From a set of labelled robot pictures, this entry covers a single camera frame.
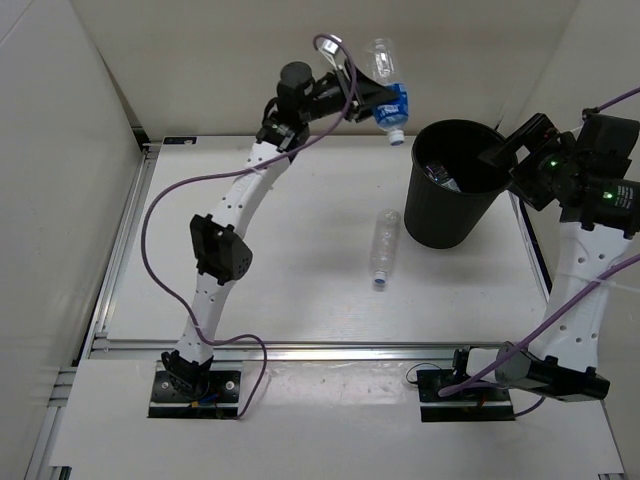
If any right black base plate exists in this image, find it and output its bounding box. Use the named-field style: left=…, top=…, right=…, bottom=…
left=416, top=369, right=515, bottom=423

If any black plastic waste bin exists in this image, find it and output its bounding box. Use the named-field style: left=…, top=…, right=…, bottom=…
left=404, top=119, right=511, bottom=249

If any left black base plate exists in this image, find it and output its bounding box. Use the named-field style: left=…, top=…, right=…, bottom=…
left=147, top=370, right=242, bottom=420

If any blue label plastic bottle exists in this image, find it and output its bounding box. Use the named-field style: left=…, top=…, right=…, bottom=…
left=364, top=38, right=409, bottom=146

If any orange label plastic bottle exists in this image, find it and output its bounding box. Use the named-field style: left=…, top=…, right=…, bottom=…
left=424, top=160, right=461, bottom=192

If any blue sticker label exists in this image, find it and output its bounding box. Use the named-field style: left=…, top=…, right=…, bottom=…
left=162, top=136, right=197, bottom=146

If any clear plastic bottle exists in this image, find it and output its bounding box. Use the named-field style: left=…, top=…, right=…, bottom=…
left=370, top=209, right=401, bottom=290

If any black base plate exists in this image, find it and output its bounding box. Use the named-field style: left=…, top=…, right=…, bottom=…
left=147, top=370, right=242, bottom=420
left=416, top=369, right=515, bottom=423

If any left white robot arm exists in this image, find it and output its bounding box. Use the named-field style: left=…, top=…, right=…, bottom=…
left=161, top=60, right=400, bottom=400

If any aluminium frame rail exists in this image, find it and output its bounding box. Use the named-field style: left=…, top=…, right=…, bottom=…
left=84, top=341, right=516, bottom=361

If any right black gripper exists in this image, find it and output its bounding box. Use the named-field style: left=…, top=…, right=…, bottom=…
left=478, top=113, right=583, bottom=212

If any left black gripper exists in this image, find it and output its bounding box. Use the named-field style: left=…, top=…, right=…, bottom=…
left=298, top=56, right=396, bottom=123

